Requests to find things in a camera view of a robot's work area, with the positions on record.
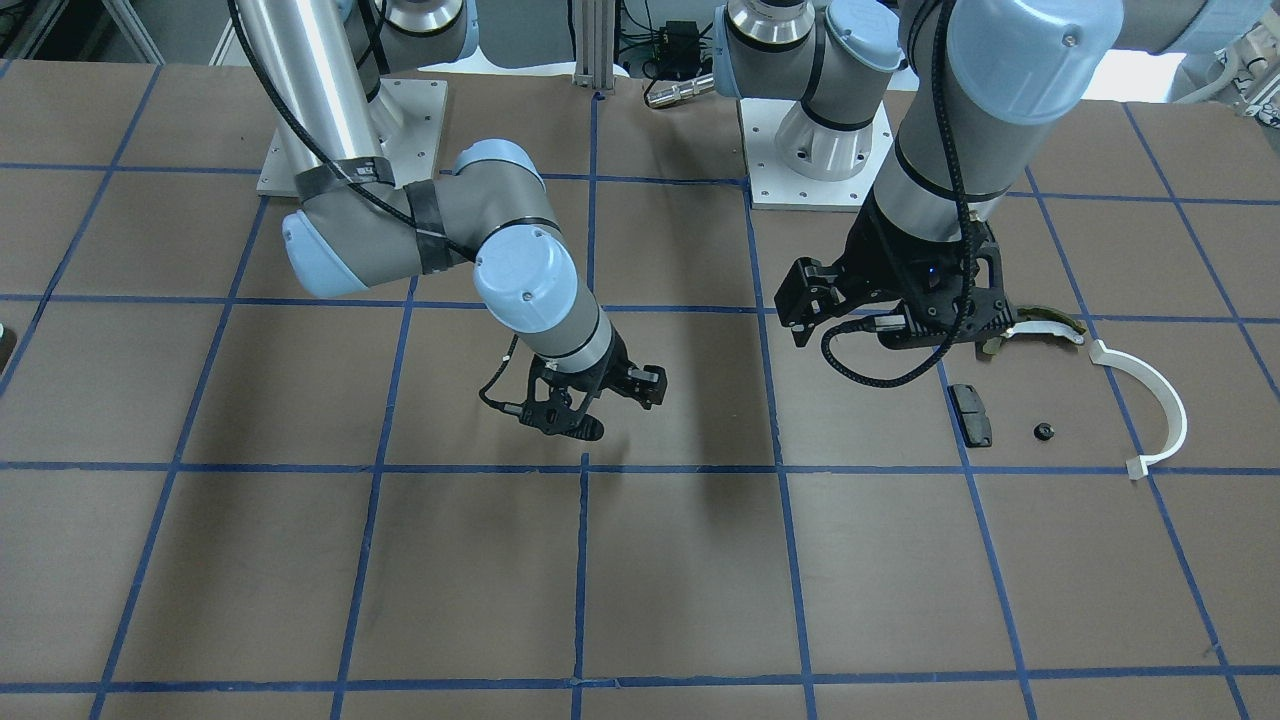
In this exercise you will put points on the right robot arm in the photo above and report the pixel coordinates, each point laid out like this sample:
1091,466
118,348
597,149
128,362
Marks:
357,227

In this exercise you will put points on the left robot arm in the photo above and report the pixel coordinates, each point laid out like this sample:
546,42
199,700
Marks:
994,79

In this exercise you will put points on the white curved plastic part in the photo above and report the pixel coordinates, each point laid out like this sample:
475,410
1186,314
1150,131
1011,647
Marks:
1165,394

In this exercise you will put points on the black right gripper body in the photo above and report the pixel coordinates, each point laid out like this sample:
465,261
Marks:
617,371

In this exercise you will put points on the silver metal connector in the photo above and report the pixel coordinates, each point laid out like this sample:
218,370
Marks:
680,91

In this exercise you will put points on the olive curved brake shoe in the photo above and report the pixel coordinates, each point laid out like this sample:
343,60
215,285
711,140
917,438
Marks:
1034,319

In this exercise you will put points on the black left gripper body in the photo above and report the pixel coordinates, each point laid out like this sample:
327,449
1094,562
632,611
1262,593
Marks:
878,262

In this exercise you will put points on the dark grey brake pad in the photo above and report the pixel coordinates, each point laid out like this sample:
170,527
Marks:
971,414

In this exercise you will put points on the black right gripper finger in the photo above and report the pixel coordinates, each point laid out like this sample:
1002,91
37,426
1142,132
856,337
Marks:
647,385

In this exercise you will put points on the aluminium frame post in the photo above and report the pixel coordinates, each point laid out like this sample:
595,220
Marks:
594,41

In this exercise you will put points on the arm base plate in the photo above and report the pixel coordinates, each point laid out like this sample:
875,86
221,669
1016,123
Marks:
796,164
407,114

